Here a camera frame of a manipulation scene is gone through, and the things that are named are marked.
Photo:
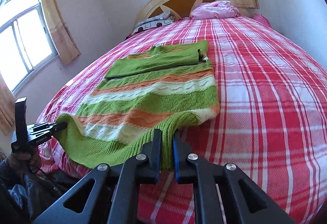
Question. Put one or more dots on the pink pillow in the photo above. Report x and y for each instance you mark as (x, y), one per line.
(214, 10)

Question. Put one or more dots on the yellow side curtain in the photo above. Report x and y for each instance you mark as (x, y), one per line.
(7, 107)
(59, 32)

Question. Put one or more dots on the cream wooden headboard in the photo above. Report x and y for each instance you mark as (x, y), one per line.
(179, 8)

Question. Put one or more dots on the left hand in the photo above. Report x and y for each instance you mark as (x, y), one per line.
(25, 162)

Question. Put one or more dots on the black leather jacket sleeve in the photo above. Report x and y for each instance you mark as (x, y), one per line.
(25, 196)

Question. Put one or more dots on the green orange white knit sweater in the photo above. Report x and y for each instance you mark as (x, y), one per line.
(168, 87)

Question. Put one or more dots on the red white plaid bedspread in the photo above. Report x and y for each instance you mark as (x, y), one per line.
(271, 122)

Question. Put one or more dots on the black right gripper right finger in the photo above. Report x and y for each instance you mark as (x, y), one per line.
(223, 193)

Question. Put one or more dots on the yellow side curtain near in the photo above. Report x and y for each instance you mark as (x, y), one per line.
(7, 107)

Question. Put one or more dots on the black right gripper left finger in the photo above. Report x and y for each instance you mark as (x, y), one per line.
(108, 194)

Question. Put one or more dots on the side window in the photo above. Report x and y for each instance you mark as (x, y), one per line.
(26, 44)

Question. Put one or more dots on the pink cloth by wall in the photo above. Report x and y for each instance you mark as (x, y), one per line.
(262, 19)

